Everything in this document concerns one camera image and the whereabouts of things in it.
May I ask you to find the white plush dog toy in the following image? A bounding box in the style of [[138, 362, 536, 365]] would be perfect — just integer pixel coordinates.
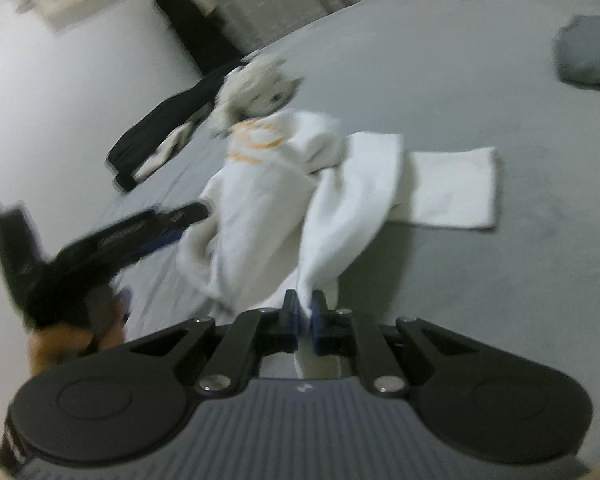
[[208, 54, 303, 136]]

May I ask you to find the black hanging garment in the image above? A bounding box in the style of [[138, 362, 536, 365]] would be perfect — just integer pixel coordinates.
[[155, 0, 244, 75]]

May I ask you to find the white Pooh sweatshirt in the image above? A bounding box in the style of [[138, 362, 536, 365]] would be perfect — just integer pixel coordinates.
[[175, 109, 498, 380]]

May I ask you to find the folded grey garment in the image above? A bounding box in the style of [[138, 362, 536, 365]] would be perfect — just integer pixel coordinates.
[[553, 15, 600, 88]]

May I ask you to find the person's left hand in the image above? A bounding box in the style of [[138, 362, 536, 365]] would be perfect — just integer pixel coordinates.
[[27, 288, 132, 376]]

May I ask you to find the black garment on bed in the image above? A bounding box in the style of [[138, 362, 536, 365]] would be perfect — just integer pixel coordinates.
[[106, 60, 247, 193]]

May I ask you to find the cream cloth under black garment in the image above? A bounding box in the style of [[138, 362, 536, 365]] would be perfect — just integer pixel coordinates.
[[133, 122, 194, 182]]

